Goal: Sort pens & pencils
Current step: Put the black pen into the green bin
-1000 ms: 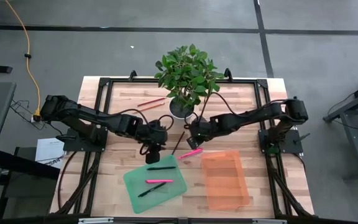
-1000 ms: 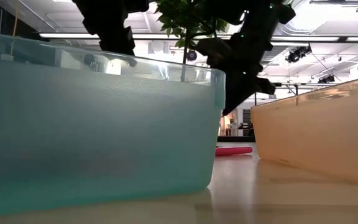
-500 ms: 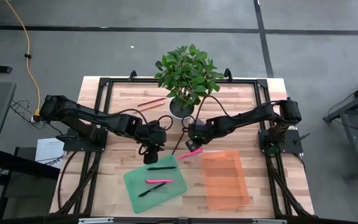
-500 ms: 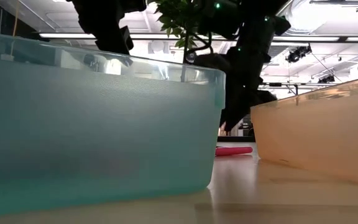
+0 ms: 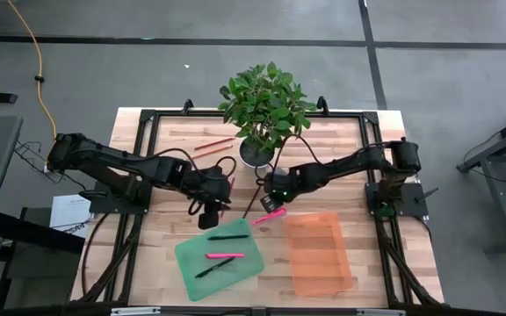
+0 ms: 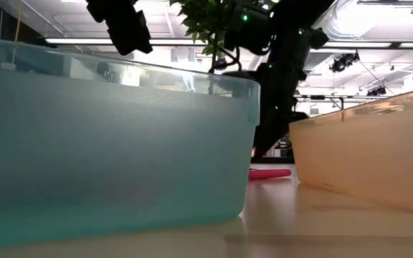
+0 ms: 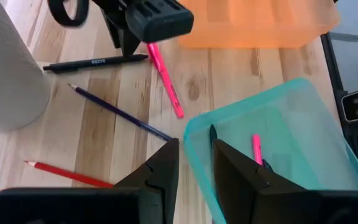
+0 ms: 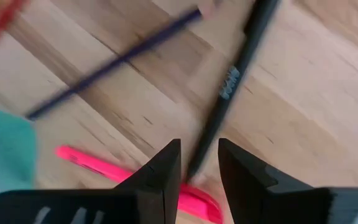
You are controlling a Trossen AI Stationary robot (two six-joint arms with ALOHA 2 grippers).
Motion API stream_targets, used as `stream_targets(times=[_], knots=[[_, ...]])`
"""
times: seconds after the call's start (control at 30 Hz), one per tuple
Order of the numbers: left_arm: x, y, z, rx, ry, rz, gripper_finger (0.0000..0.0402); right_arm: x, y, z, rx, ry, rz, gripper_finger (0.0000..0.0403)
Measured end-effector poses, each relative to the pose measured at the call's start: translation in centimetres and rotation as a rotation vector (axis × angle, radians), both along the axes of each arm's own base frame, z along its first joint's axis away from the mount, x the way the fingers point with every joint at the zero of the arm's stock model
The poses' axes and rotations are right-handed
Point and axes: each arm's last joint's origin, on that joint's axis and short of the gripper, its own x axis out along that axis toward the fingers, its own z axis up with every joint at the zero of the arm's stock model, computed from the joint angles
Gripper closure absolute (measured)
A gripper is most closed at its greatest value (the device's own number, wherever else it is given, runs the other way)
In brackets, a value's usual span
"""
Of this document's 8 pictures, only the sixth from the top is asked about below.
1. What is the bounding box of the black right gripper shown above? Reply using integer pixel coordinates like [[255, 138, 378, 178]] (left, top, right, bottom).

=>
[[253, 62, 310, 158]]

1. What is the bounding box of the pink pen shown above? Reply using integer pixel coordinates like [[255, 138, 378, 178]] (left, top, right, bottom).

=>
[[248, 168, 293, 181]]

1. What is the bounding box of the green leafy plant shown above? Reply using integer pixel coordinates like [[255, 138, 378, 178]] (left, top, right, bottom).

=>
[[168, 0, 243, 96]]

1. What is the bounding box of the orange translucent plastic bin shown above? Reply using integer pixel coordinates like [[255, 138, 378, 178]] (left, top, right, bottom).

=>
[[288, 85, 413, 216]]

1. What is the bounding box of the black ceiling spotlight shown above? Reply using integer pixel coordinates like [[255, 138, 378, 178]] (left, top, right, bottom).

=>
[[330, 52, 361, 74], [366, 85, 387, 97]]

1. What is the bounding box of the green translucent plastic bin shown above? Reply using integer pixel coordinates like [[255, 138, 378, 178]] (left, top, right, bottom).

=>
[[0, 34, 261, 250]]

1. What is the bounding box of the black ceiling track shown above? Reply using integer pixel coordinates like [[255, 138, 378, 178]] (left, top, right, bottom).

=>
[[356, 0, 413, 15]]

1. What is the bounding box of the black aluminium table frame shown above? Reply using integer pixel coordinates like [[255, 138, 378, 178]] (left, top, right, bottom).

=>
[[251, 156, 295, 165]]

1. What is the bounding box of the black overhead gantry frame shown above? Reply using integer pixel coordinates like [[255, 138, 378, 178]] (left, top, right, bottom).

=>
[[295, 95, 346, 110]]

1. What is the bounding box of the yellow hanging cord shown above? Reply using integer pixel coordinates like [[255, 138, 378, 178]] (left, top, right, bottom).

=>
[[11, 0, 24, 65]]

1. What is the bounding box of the silver ventilation duct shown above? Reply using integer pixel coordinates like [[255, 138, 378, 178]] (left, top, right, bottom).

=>
[[312, 0, 413, 40]]

